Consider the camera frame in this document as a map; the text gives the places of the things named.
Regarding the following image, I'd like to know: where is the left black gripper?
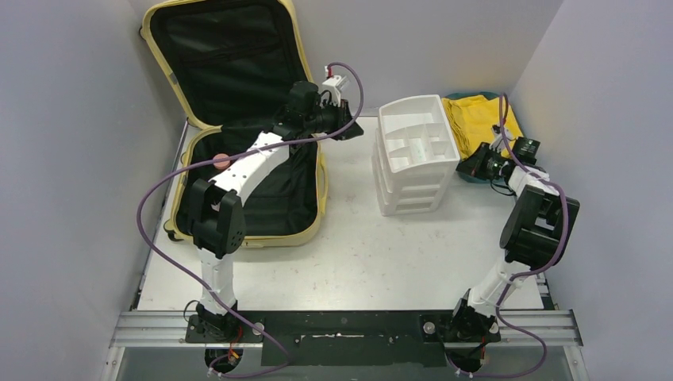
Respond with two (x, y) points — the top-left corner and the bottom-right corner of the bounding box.
(304, 98), (363, 141)

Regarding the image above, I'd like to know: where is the teal transparent plastic tray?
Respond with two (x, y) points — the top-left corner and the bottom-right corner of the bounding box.
(441, 92), (511, 183)

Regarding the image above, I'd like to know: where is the yellow garment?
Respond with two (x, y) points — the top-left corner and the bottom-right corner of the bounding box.
(441, 94), (499, 160)

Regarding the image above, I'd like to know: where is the white plastic drawer organizer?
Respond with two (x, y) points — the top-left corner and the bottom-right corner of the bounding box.
(372, 94), (460, 217)

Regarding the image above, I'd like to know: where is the yellow hard-shell suitcase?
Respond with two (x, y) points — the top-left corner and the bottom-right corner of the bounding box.
(140, 1), (327, 248)

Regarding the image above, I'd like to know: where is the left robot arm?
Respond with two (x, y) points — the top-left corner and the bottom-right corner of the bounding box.
(187, 75), (363, 341)

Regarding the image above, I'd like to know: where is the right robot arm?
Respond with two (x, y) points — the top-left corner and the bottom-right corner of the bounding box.
(448, 137), (580, 341)

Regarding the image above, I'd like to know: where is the round pink compact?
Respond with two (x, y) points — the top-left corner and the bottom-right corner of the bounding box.
(213, 153), (231, 171)

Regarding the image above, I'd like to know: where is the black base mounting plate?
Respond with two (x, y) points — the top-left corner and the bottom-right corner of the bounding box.
(184, 310), (501, 371)

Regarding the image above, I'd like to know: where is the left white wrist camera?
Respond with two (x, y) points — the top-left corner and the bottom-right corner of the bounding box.
(320, 65), (350, 106)

